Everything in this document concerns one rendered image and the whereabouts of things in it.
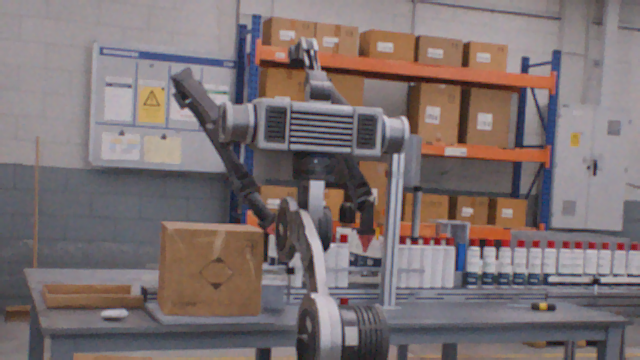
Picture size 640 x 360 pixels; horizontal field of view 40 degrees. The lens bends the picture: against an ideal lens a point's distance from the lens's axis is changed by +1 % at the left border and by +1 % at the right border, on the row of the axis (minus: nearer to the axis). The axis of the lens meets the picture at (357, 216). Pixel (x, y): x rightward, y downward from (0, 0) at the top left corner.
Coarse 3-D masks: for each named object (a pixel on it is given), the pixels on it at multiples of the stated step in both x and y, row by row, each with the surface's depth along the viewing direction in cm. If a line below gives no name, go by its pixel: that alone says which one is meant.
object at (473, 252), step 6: (474, 240) 350; (474, 246) 350; (468, 252) 351; (474, 252) 349; (468, 258) 351; (474, 258) 350; (468, 264) 351; (474, 264) 350; (468, 270) 351; (474, 270) 350; (468, 276) 351; (474, 276) 350; (468, 282) 351; (474, 282) 350; (468, 288) 351; (474, 288) 350
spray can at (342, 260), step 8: (344, 240) 328; (344, 248) 327; (344, 256) 327; (336, 264) 328; (344, 264) 327; (336, 272) 328; (344, 272) 327; (336, 280) 328; (344, 280) 328; (344, 288) 328
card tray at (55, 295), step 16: (48, 288) 300; (64, 288) 303; (80, 288) 305; (96, 288) 307; (112, 288) 309; (128, 288) 311; (48, 304) 276; (64, 304) 278; (80, 304) 280; (96, 304) 282; (112, 304) 284; (128, 304) 286
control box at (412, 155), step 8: (416, 136) 318; (408, 144) 318; (416, 144) 320; (408, 152) 318; (416, 152) 321; (408, 160) 318; (416, 160) 323; (408, 168) 319; (416, 168) 324; (408, 176) 319; (416, 176) 326; (408, 184) 319; (416, 184) 327
